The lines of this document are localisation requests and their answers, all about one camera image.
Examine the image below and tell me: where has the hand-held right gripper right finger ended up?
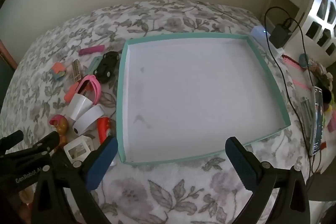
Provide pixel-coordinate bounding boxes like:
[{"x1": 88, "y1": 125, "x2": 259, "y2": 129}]
[{"x1": 225, "y1": 136, "x2": 311, "y2": 224}]

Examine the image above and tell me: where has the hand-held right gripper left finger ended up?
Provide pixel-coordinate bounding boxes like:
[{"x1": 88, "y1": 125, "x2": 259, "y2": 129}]
[{"x1": 31, "y1": 136, "x2": 118, "y2": 224}]

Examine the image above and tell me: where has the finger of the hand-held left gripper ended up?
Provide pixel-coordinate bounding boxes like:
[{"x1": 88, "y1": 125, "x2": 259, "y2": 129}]
[
  {"x1": 0, "y1": 130, "x2": 24, "y2": 155},
  {"x1": 25, "y1": 132, "x2": 60, "y2": 159}
]

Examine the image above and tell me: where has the toy puppy figure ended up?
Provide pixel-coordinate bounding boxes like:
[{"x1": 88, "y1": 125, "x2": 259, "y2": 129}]
[{"x1": 49, "y1": 114, "x2": 69, "y2": 147}]

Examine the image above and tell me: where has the white square frame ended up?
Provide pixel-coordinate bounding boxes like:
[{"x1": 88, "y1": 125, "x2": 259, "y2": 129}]
[{"x1": 63, "y1": 135, "x2": 94, "y2": 160}]

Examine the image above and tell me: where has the red plastic toy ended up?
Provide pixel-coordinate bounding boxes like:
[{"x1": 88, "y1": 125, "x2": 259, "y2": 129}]
[{"x1": 97, "y1": 117, "x2": 114, "y2": 147}]

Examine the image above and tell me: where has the pink headband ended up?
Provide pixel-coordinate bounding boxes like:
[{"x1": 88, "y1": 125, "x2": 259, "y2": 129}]
[{"x1": 76, "y1": 75, "x2": 102, "y2": 104}]

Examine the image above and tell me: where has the teal rimmed white tray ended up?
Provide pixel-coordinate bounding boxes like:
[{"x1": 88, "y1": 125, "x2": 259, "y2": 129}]
[{"x1": 116, "y1": 32, "x2": 291, "y2": 166}]

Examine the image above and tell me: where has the light blue case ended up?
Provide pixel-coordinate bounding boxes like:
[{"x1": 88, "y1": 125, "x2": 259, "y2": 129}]
[{"x1": 86, "y1": 55, "x2": 103, "y2": 75}]

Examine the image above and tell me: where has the black toy car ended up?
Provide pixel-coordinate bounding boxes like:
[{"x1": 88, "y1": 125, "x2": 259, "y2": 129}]
[{"x1": 94, "y1": 51, "x2": 120, "y2": 83}]

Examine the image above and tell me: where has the tape roll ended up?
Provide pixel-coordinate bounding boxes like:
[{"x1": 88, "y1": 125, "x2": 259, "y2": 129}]
[{"x1": 19, "y1": 189, "x2": 34, "y2": 205}]

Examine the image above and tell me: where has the salmon plastic piece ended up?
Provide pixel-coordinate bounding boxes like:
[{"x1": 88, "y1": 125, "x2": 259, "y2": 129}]
[{"x1": 64, "y1": 82, "x2": 80, "y2": 102}]

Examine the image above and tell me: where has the grey floral blanket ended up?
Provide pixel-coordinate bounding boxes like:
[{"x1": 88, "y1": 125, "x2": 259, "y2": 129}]
[{"x1": 0, "y1": 0, "x2": 328, "y2": 224}]

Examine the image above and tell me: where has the pink and blue toy block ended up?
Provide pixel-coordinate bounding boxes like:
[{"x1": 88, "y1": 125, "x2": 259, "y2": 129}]
[{"x1": 51, "y1": 62, "x2": 67, "y2": 81}]

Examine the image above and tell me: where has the gold harmonica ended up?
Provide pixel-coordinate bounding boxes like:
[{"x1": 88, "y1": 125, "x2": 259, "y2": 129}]
[{"x1": 72, "y1": 59, "x2": 83, "y2": 82}]

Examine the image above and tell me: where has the smartphone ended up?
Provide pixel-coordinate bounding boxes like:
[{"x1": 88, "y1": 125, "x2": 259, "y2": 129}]
[{"x1": 310, "y1": 86, "x2": 324, "y2": 156}]

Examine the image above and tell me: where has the pink strip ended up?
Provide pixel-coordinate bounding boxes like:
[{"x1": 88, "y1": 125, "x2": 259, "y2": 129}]
[{"x1": 293, "y1": 78, "x2": 311, "y2": 90}]

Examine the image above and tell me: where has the magenta tube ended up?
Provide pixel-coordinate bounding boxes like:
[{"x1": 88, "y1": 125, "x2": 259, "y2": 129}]
[{"x1": 79, "y1": 45, "x2": 105, "y2": 56}]

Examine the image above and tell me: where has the red lace ribbon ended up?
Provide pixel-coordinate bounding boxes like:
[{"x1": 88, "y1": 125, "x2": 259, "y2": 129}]
[{"x1": 282, "y1": 55, "x2": 302, "y2": 70}]

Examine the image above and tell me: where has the round teal badge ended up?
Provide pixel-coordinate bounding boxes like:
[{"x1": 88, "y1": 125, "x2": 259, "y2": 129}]
[{"x1": 299, "y1": 53, "x2": 310, "y2": 67}]

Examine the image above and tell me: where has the white device with blue light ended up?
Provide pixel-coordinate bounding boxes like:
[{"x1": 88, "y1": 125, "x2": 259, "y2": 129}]
[{"x1": 249, "y1": 26, "x2": 271, "y2": 42}]

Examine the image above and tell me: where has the white plastic basket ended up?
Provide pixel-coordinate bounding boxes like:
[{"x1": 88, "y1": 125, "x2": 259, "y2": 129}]
[{"x1": 304, "y1": 0, "x2": 336, "y2": 56}]

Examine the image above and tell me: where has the wooden bed frame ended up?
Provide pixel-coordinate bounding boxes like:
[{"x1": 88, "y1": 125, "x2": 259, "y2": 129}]
[{"x1": 0, "y1": 40, "x2": 18, "y2": 70}]

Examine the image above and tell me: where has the black power adapter with cable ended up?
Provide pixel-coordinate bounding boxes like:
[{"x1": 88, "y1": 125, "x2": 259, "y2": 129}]
[{"x1": 264, "y1": 6, "x2": 324, "y2": 174}]

